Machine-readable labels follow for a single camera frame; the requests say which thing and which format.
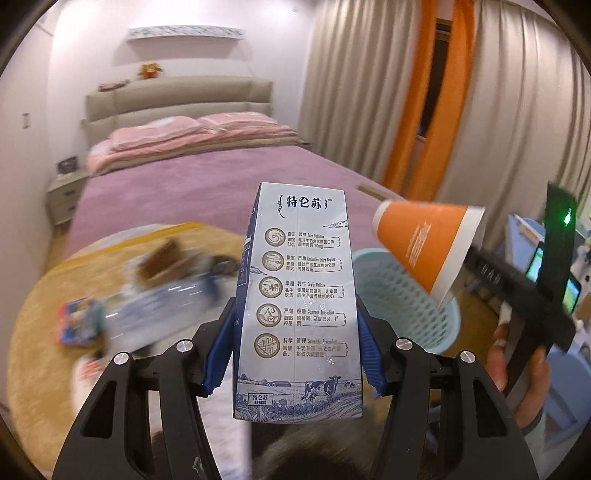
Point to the brown cardboard box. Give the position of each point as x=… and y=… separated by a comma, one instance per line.
x=159, y=261

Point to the beige curtain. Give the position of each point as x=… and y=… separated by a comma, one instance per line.
x=521, y=101
x=360, y=92

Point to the white packet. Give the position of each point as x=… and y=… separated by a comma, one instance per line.
x=87, y=381

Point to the bed with purple bedspread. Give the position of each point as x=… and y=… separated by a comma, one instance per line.
x=194, y=194

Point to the colourful printed packet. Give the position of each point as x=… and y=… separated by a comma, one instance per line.
x=79, y=321

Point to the pink pillows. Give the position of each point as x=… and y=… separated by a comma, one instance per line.
x=184, y=152

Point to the orange plush toy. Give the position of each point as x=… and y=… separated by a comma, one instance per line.
x=150, y=70

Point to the white patterned wall shelf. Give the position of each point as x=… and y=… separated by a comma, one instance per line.
x=184, y=32

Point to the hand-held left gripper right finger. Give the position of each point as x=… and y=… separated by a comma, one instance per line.
x=370, y=357

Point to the light blue desk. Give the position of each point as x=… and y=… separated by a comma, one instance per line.
x=516, y=240

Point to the phone with green screen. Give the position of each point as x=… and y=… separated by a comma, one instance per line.
x=535, y=263
x=571, y=293

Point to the white wall socket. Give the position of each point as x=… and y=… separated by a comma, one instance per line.
x=26, y=119

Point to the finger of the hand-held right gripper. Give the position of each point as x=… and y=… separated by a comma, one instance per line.
x=501, y=277

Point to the flat pink tray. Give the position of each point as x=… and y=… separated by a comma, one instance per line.
x=113, y=85

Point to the blue and white milk carton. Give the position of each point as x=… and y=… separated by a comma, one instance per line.
x=300, y=295

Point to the person's right hand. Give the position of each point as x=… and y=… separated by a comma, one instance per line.
x=531, y=392

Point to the small frame on nightstand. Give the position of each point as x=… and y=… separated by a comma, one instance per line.
x=68, y=165

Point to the beige padded headboard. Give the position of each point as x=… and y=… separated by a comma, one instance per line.
x=175, y=99

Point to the clear plastic bottle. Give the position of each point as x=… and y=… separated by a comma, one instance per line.
x=161, y=304

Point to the light blue plastic basket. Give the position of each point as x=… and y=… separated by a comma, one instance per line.
x=401, y=309

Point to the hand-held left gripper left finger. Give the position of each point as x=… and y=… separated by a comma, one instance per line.
x=218, y=357

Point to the orange paper cup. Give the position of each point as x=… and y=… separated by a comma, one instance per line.
x=422, y=240

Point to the orange curtain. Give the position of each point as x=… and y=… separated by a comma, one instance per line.
x=429, y=92

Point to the beige nightstand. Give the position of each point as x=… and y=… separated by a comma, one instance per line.
x=64, y=196

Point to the pink pillow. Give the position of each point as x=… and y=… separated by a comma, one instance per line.
x=240, y=122
x=154, y=133

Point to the wooden stick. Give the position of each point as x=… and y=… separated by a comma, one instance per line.
x=374, y=191

